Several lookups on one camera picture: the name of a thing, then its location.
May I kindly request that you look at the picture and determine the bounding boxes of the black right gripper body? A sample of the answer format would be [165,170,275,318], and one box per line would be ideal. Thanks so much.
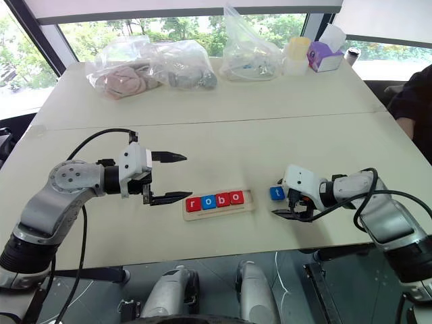
[286,188,319,222]

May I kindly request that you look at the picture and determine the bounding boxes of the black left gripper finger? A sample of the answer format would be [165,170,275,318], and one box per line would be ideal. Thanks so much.
[151,151,188,165]
[149,191,193,207]

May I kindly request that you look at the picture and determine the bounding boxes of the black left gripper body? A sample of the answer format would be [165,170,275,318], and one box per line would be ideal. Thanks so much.
[126,149,155,206]

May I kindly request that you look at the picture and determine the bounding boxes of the wooden letter tray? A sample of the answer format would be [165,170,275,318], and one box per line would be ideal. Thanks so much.
[183,189,254,223]

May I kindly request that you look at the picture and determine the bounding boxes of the red letter r block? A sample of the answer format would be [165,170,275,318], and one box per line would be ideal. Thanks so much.
[185,197,203,213]

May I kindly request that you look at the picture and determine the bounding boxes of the blue letter o block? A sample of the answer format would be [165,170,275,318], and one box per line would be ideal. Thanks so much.
[200,195,218,211]

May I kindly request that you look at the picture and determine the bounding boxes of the silver right robot leg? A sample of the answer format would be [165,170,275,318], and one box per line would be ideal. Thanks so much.
[235,260,281,324]

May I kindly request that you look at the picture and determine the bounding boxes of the silver robot leg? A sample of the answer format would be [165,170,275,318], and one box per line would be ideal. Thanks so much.
[140,265,200,320]
[235,260,281,324]

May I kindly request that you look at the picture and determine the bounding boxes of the silver left robot leg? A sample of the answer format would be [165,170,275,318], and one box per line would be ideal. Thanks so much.
[140,265,200,320]

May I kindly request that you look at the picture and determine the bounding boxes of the plastic bag with grey items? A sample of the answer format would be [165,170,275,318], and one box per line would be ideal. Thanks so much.
[141,39,219,91]

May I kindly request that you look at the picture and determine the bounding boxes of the plastic bag with pink cloth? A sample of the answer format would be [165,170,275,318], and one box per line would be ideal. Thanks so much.
[86,35,163,101]

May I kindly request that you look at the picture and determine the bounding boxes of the white translucent container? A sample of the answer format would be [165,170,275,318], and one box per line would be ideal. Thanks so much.
[281,45,308,77]

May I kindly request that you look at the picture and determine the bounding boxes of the purple tissue box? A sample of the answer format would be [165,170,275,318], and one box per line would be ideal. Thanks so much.
[306,24,348,74]

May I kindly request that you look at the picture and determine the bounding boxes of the yellow translucent cup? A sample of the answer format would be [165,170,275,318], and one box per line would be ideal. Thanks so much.
[288,36,311,61]

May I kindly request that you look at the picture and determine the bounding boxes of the black chair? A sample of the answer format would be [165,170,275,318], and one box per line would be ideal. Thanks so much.
[0,127,16,169]

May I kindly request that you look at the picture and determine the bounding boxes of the silver drink can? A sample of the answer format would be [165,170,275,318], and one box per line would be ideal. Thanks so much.
[344,47,360,67]

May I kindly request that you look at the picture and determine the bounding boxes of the wide white roller blind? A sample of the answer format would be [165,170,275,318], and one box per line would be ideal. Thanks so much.
[32,0,342,25]

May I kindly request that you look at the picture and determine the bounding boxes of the person in dark clothing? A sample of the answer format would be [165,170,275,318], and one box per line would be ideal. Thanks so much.
[387,63,432,139]

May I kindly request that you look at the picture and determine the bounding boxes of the narrow white roller blind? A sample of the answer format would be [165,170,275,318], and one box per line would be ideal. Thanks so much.
[332,0,432,45]

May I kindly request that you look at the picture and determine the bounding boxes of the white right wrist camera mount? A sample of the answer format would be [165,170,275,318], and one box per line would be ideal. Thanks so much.
[281,164,328,212]

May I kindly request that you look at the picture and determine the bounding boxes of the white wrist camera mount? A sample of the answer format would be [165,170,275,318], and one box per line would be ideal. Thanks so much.
[117,141,153,199]
[281,164,328,212]

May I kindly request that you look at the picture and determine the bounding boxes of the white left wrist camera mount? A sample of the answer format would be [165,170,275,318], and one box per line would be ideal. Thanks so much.
[117,141,153,199]

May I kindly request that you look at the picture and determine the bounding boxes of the white floor cable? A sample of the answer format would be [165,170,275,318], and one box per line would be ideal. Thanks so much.
[275,251,291,324]

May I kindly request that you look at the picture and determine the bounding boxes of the black table frame leg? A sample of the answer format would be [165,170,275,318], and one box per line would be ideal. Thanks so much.
[302,244,375,324]

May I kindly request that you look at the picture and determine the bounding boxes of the black table frame bar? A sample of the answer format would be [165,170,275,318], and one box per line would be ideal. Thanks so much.
[53,266,131,284]

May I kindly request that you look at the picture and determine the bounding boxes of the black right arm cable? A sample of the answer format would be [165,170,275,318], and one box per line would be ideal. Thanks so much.
[293,167,432,234]

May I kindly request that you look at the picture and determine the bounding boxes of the plastic bag with white cables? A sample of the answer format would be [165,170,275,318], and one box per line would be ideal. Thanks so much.
[218,3,284,82]

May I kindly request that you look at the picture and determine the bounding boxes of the black window post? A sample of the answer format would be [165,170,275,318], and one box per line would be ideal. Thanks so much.
[8,0,80,77]

